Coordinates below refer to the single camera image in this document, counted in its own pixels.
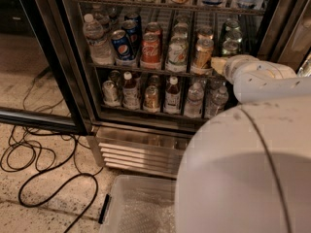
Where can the red cola can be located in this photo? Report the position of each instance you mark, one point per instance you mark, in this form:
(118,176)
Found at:
(150,56)
(153,27)

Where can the front gold soda can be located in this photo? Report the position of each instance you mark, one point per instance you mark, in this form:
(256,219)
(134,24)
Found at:
(202,57)

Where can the brown tea bottle right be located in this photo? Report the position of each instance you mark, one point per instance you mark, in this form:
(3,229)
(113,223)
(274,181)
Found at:
(172,97)

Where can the front blue pepsi can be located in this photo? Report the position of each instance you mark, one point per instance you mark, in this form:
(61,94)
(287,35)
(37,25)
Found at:
(124,51)

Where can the silver can bottom shelf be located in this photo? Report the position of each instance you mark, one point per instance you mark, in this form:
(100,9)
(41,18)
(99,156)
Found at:
(111,94)

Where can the front red cola can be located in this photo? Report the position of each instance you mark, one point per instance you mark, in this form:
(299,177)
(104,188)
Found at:
(150,56)

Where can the clear water bottle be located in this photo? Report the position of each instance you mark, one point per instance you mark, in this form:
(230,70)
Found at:
(101,16)
(97,40)

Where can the front clear water bottle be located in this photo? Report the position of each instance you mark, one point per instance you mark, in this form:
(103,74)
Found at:
(97,40)

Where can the middle blue pepsi can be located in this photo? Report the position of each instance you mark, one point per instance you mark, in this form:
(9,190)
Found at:
(132,31)

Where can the gold soda can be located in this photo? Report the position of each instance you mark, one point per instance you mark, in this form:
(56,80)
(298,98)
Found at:
(205,32)
(202,57)

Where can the white green can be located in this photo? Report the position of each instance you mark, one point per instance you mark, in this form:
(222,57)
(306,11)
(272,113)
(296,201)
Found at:
(176,60)
(180,30)

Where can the rear clear water bottle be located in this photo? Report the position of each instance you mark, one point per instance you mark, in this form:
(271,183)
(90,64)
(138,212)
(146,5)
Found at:
(101,16)

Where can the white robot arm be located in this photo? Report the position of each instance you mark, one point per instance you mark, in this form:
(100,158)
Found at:
(248,169)

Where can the front white green can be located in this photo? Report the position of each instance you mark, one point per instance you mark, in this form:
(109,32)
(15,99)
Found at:
(176,60)

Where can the rear gold soda can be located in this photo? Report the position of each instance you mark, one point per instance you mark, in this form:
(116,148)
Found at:
(205,32)

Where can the rear white green can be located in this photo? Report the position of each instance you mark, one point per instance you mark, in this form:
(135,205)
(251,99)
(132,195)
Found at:
(180,30)

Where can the open glass fridge door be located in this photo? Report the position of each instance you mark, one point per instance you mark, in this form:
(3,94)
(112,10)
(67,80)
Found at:
(39,79)

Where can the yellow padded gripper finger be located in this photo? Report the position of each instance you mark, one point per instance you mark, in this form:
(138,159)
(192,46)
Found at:
(218,64)

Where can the gold can bottom shelf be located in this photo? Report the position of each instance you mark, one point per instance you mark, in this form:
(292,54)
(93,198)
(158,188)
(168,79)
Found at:
(151,101)

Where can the blue pepsi can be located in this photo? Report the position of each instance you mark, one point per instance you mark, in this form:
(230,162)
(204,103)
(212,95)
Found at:
(124,51)
(133,16)
(132,31)

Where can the rear red cola can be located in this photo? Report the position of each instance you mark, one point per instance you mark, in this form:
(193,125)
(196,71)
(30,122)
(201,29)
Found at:
(153,27)

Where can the rear blue pepsi can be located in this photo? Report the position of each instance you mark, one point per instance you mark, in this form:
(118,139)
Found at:
(133,16)

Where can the brown tea bottle left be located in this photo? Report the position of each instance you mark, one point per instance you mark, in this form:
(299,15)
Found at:
(130,92)

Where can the water bottle bottom right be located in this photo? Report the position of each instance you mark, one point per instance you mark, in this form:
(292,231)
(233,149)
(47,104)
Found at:
(216,101)

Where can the brown tea bottle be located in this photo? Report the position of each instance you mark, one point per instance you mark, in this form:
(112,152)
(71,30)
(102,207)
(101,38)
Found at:
(130,92)
(172,97)

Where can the stainless steel fridge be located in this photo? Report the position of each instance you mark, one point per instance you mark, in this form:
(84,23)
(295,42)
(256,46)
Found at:
(153,143)

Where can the green soda can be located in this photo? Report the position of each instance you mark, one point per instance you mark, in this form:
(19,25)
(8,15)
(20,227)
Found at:
(230,48)
(231,24)
(234,35)

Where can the clear plastic storage bin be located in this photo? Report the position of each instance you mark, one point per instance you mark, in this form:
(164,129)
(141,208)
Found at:
(139,204)

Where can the water bottle bottom left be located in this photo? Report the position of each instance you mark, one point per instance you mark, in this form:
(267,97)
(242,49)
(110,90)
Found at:
(194,101)

